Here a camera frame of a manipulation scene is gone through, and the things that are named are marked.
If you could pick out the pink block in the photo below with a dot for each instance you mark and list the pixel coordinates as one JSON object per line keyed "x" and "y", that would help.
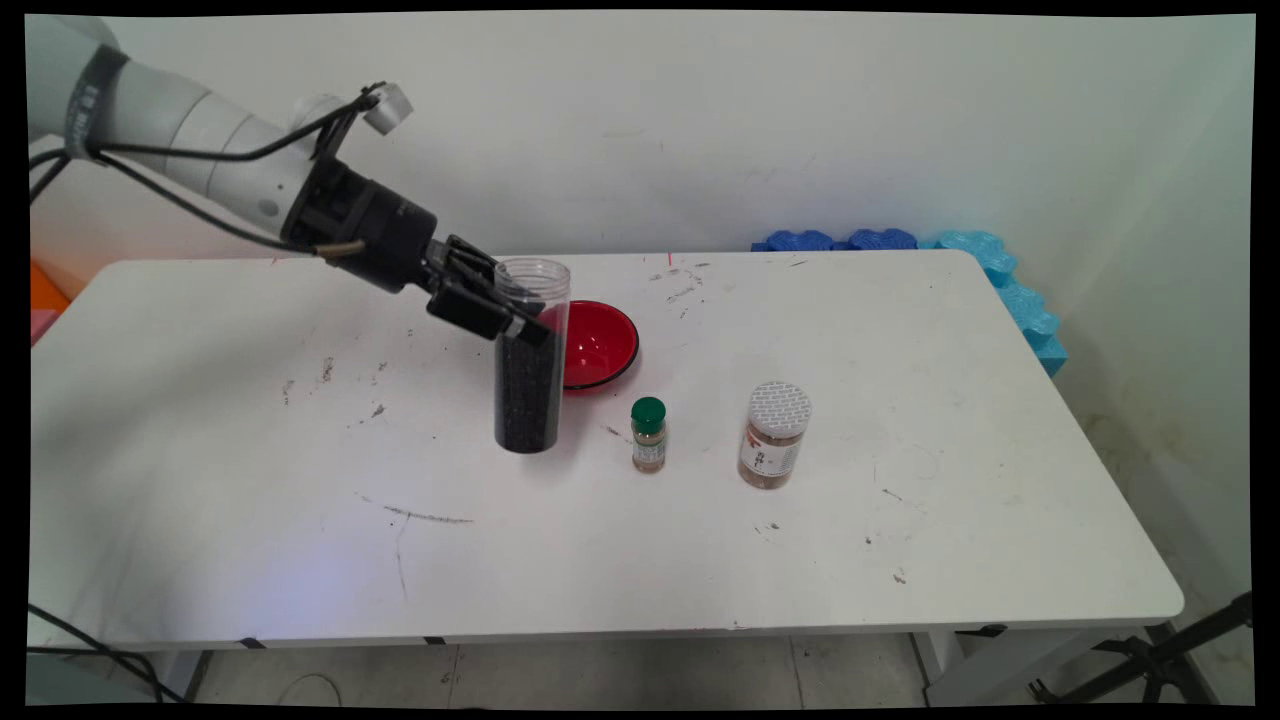
{"x": 42, "y": 325}

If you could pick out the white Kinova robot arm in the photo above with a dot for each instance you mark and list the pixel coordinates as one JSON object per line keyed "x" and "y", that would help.
{"x": 190, "y": 130}

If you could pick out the green-capped spice bottle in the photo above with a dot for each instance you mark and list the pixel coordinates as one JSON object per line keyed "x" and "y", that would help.
{"x": 649, "y": 440}

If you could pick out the dark blue foam block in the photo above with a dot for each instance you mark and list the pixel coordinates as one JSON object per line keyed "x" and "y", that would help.
{"x": 882, "y": 240}
{"x": 795, "y": 241}

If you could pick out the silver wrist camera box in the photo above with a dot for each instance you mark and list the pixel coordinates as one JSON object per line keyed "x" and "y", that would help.
{"x": 388, "y": 108}

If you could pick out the cyan foam block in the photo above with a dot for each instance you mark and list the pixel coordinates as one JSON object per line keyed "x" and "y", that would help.
{"x": 1035, "y": 325}
{"x": 975, "y": 255}

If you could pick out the clear jar of black seeds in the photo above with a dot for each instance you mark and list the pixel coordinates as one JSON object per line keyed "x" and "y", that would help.
{"x": 528, "y": 400}

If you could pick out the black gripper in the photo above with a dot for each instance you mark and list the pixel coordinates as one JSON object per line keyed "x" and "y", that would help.
{"x": 380, "y": 235}

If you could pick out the white-capped jar of nuts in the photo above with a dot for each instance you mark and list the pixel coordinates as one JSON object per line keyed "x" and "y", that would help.
{"x": 772, "y": 450}

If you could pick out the black tripod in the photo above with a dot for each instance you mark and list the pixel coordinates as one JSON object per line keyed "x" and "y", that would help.
{"x": 1160, "y": 660}

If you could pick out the red bowl with black rim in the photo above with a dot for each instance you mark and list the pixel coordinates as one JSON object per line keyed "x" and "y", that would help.
{"x": 600, "y": 345}

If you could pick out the orange block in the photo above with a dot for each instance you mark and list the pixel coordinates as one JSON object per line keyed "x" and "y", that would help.
{"x": 45, "y": 288}

